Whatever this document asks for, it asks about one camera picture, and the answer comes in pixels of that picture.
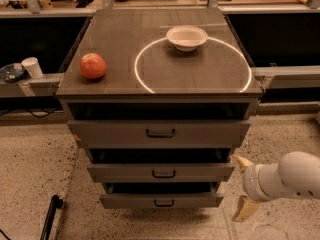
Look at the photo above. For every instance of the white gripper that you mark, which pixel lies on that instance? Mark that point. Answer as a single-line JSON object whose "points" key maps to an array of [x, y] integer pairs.
{"points": [[250, 183]]}

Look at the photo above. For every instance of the grey bottom drawer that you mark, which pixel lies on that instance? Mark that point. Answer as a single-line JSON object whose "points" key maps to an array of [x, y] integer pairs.
{"points": [[144, 201]]}

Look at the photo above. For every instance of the grey drawer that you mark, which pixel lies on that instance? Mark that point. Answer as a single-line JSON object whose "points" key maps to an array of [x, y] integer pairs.
{"points": [[159, 173], [156, 134], [144, 201]]}

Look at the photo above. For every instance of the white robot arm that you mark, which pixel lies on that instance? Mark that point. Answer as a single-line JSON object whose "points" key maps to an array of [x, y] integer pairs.
{"points": [[295, 176]]}

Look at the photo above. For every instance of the grey middle drawer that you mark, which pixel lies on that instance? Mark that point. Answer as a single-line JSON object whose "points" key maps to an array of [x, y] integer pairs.
{"points": [[159, 173]]}

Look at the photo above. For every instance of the grey drawer cabinet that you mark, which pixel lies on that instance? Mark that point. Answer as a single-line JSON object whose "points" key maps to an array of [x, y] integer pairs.
{"points": [[147, 78]]}

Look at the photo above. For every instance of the grey top drawer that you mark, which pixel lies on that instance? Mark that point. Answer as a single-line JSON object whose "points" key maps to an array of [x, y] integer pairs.
{"points": [[156, 134]]}

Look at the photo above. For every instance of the white bowl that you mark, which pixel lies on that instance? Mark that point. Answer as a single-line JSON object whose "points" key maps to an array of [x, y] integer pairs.
{"points": [[186, 38]]}

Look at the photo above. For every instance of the black bar on floor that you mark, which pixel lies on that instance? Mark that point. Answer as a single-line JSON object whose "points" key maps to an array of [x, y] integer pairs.
{"points": [[55, 203]]}

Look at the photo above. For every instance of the red apple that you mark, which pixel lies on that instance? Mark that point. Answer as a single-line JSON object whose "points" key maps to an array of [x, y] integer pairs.
{"points": [[92, 66]]}

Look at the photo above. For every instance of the white paper cup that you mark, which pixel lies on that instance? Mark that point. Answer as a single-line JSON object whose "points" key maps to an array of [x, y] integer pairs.
{"points": [[32, 66]]}

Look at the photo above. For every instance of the dark blue plate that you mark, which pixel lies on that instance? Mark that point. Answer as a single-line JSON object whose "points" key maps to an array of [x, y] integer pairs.
{"points": [[12, 72]]}

